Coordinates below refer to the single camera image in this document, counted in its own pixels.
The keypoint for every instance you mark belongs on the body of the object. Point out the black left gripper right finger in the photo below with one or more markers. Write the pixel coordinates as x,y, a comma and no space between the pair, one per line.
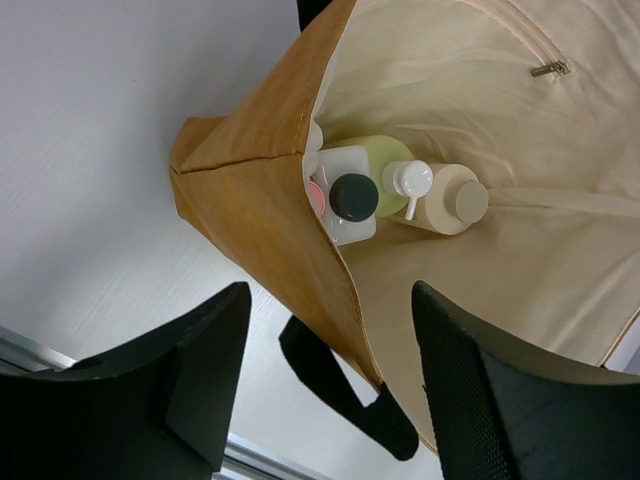
503,408

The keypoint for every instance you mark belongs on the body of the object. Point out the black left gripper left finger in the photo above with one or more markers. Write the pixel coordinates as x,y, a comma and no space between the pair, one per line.
125,400

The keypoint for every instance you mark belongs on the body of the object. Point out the beige bottle with beige cap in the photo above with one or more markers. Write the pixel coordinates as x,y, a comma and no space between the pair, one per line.
456,200

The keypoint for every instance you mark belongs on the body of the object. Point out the green pump bottle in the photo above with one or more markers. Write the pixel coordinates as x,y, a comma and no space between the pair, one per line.
401,179

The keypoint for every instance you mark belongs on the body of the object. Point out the orange bottle with pink cap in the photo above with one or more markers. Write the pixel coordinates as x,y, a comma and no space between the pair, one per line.
316,197

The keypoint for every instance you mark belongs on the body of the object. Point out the clear bottle with black cap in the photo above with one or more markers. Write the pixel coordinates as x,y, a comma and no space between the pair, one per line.
344,176

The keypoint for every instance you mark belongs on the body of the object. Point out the tan canvas tote bag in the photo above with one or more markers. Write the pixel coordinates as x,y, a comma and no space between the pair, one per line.
540,99

